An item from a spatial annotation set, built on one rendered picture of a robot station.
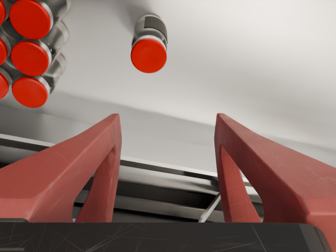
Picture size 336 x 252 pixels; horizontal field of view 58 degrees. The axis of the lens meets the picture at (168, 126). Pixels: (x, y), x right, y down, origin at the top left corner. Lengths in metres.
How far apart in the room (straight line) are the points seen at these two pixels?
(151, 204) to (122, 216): 0.03
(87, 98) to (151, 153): 0.07
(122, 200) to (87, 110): 0.09
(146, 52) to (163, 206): 0.17
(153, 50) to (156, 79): 0.06
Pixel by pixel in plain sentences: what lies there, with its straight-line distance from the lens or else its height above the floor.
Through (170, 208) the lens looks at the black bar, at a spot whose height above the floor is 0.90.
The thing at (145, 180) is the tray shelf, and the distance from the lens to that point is 0.30.
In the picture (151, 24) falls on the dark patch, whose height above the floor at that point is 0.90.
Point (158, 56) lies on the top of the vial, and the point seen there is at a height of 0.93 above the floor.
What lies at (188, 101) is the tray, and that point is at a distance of 0.24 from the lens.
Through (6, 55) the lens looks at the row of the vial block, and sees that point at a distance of 0.20.
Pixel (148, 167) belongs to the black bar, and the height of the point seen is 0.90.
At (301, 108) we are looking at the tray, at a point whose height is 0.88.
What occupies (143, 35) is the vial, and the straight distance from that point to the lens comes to 0.18.
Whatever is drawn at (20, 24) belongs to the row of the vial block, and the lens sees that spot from 0.18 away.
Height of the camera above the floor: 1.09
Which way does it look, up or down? 54 degrees down
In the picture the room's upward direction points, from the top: 177 degrees clockwise
